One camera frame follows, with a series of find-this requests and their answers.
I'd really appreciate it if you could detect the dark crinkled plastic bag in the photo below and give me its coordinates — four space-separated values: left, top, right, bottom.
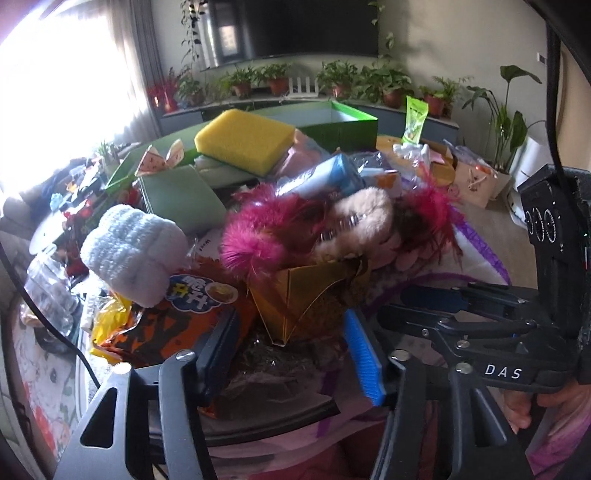
228 332 354 416

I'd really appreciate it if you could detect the yellow sponge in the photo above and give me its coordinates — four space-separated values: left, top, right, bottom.
194 109 296 177

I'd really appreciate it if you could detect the red spiky feather toy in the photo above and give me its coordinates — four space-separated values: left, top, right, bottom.
397 185 467 268

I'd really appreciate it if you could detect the pale grey-green box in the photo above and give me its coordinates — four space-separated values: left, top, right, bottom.
139 165 227 236

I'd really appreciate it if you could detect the pink plastic bag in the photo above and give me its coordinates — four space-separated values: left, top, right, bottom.
272 134 333 176

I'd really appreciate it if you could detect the white cylindrical appliance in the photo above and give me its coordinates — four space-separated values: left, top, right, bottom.
508 134 555 222

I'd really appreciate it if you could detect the beige furry hair clip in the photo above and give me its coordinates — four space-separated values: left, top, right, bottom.
314 187 395 264

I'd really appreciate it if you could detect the orange patterned paper box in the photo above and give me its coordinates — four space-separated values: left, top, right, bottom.
135 141 185 177

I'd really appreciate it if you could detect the black television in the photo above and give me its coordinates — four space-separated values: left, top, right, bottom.
205 0 382 68

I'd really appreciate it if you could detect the person's right forearm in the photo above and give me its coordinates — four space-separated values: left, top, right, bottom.
526 401 591 476

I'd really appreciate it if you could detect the light blue tube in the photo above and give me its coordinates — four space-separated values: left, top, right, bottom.
277 154 365 199

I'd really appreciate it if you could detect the black cable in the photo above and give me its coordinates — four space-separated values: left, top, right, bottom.
0 240 102 393
545 0 572 177

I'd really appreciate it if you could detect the green stand-up packet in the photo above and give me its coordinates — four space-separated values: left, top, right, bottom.
401 95 430 145

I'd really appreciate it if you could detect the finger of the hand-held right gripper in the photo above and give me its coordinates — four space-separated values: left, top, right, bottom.
376 302 575 370
401 282 543 324

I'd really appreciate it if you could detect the orange snack packet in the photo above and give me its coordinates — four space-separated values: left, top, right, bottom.
90 272 241 370

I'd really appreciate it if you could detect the white knitted hat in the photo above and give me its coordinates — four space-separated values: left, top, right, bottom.
81 205 188 308

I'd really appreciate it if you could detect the dark television console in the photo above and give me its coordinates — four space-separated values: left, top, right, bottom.
159 95 462 139

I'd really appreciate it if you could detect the floral patterned cloth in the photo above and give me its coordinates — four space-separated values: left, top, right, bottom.
9 314 93 462

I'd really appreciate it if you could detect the window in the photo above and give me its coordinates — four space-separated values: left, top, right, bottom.
0 0 153 204

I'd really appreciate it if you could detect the tall broad-leaf potted plant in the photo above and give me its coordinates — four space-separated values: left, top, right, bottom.
464 65 543 199

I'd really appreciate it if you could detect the magenta fluffy feather toy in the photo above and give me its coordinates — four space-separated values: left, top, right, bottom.
221 185 333 278

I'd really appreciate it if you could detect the row of potted plants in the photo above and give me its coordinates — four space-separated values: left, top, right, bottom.
147 60 465 120

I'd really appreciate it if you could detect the grey curtain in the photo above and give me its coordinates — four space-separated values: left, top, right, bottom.
111 0 163 134

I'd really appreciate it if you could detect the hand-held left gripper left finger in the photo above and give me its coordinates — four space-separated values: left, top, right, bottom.
53 307 241 480

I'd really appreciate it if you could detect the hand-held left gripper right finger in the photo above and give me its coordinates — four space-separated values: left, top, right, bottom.
344 308 532 480

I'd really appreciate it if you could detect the person's right hand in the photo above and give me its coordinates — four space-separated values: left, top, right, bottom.
503 390 570 435

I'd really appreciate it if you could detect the small orange white packet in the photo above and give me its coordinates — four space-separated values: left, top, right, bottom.
369 168 402 197

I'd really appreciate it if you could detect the beige paper gift bag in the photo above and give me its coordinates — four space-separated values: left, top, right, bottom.
455 159 499 208

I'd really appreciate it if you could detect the large green box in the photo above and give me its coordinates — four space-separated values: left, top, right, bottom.
252 100 379 153

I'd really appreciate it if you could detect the green cardboard box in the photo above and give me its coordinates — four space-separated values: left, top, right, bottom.
104 108 333 192

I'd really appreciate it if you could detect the gold foil paper box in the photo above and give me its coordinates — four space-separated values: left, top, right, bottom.
247 258 370 347

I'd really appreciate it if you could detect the clear plastic bag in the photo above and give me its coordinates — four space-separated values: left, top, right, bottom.
23 258 88 352

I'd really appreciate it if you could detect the yellow plastic wrapper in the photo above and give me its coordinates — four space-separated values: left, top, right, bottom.
91 298 134 361

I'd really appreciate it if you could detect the small green plant in vase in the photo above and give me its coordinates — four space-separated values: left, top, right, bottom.
95 141 122 168

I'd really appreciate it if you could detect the hanging vine plant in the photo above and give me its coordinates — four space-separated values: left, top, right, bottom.
179 0 208 70
368 0 399 62

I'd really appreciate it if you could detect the cluttered coffee table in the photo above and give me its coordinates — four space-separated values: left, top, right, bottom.
30 141 144 259

